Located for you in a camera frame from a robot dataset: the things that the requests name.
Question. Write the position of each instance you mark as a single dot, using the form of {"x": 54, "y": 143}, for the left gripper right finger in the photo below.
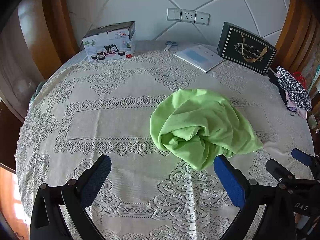
{"x": 248, "y": 195}

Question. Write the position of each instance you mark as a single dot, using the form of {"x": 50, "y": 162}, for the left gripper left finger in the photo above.
{"x": 47, "y": 221}

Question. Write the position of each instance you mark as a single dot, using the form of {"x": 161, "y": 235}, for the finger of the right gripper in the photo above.
{"x": 302, "y": 157}
{"x": 278, "y": 171}

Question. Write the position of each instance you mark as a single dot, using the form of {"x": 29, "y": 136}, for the green shirt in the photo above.
{"x": 197, "y": 125}

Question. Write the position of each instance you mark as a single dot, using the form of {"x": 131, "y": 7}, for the checkered clothes pile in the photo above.
{"x": 292, "y": 92}

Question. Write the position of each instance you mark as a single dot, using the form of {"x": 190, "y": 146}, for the red plastic bag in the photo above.
{"x": 299, "y": 77}

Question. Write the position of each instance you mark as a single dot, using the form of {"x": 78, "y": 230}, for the white lace tablecloth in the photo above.
{"x": 85, "y": 110}

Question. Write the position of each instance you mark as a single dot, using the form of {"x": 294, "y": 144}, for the dark green gift bag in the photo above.
{"x": 245, "y": 48}

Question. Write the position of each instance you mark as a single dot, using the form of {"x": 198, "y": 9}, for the white booklet with blue patch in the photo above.
{"x": 200, "y": 57}

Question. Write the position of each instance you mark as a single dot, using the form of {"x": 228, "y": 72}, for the tea set cardboard box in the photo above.
{"x": 110, "y": 42}

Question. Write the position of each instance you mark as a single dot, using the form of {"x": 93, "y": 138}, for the blue handled scissors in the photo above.
{"x": 169, "y": 44}

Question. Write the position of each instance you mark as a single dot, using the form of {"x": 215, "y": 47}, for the white wall switch panel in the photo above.
{"x": 188, "y": 16}

